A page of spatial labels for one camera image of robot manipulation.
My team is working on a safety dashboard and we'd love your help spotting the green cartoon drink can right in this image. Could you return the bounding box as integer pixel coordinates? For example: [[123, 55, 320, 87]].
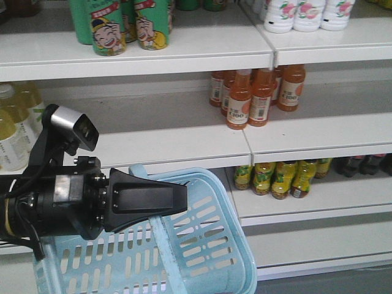
[[134, 0, 169, 50]]

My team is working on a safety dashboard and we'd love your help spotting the white peach drink bottle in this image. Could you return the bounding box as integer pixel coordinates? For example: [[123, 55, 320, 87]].
[[264, 0, 298, 34]]

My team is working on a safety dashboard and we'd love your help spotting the pale yellow drink bottle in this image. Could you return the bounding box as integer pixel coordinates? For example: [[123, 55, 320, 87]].
[[1, 108, 28, 171]]

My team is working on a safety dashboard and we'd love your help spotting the orange juice bottle front left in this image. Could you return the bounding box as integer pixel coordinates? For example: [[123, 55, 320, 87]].
[[226, 69, 252, 130]]

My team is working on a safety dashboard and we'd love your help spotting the light blue plastic basket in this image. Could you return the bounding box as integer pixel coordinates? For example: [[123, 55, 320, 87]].
[[33, 168, 257, 293]]

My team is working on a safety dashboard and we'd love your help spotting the orange juice bottle front right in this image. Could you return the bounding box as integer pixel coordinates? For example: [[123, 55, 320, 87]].
[[248, 69, 275, 127]]

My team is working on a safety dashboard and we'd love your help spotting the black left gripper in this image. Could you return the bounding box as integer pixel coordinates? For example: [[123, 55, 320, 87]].
[[30, 156, 187, 240]]

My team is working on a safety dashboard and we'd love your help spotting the black cola bottle left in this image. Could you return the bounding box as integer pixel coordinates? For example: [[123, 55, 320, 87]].
[[334, 156, 365, 178]]

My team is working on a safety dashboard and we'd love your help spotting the black cola bottle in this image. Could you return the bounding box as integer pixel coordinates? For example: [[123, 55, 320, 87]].
[[334, 156, 365, 178], [359, 154, 385, 175]]

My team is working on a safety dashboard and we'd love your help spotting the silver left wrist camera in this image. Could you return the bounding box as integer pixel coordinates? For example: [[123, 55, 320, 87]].
[[50, 104, 99, 151]]

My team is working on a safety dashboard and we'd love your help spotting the green cartoon drink can left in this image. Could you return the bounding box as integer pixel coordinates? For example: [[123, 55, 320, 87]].
[[86, 0, 126, 56]]

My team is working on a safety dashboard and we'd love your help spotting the white store shelf unit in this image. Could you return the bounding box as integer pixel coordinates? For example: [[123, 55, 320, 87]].
[[1, 1, 391, 280]]

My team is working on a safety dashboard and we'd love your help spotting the yellow lemon tea bottle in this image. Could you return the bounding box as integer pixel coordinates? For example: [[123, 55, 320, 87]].
[[252, 162, 276, 195], [290, 159, 317, 198], [233, 165, 254, 190], [271, 160, 298, 200]]

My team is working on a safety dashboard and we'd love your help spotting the green cartoon drink can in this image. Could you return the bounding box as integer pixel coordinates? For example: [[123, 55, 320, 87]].
[[134, 0, 169, 50], [86, 0, 126, 56]]

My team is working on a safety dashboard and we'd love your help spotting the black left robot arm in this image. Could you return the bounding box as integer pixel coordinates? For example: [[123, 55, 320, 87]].
[[1, 156, 187, 241]]

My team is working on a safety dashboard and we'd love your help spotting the orange juice bottle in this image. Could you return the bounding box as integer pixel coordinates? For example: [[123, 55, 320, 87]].
[[248, 69, 275, 127], [277, 64, 306, 111], [226, 69, 252, 130]]

